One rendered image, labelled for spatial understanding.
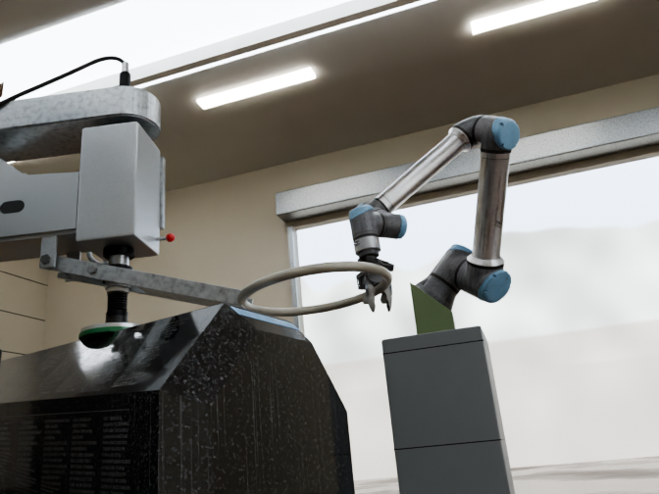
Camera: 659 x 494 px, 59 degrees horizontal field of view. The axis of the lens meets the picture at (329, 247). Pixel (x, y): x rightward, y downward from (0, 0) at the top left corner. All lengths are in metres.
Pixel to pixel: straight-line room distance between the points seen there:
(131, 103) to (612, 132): 5.42
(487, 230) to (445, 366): 0.55
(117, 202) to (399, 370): 1.23
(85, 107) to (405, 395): 1.58
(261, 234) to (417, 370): 5.22
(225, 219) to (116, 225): 5.76
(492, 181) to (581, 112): 4.95
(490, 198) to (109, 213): 1.39
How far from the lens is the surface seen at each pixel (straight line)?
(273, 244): 7.28
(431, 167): 2.31
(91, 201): 2.06
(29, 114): 2.33
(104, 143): 2.14
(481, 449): 2.33
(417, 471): 2.36
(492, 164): 2.33
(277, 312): 2.02
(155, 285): 1.92
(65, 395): 1.68
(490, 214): 2.37
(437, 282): 2.55
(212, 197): 7.92
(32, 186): 2.20
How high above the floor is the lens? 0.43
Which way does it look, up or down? 19 degrees up
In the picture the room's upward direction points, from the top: 5 degrees counter-clockwise
